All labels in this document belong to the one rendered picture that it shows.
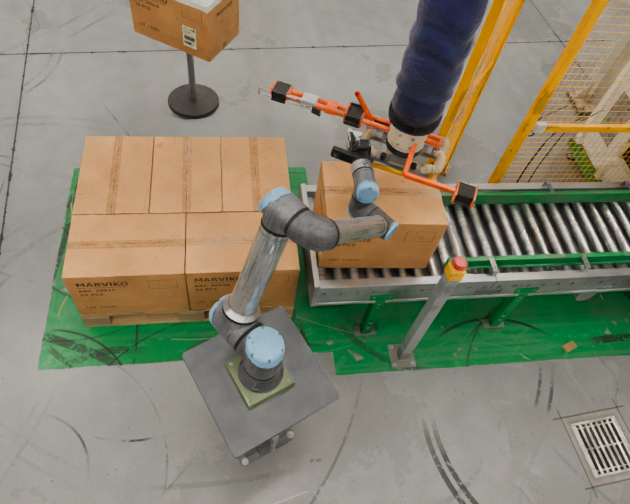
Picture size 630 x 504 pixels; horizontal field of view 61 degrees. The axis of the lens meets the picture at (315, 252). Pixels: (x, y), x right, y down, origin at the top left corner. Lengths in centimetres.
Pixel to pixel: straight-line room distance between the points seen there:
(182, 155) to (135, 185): 35
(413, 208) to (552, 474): 168
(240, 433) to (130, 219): 137
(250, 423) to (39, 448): 129
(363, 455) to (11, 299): 222
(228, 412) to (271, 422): 18
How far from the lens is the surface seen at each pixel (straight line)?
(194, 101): 447
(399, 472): 309
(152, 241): 294
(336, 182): 268
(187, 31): 384
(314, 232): 167
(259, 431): 225
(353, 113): 243
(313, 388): 232
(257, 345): 203
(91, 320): 329
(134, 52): 505
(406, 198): 270
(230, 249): 288
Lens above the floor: 292
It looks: 55 degrees down
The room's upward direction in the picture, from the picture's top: 12 degrees clockwise
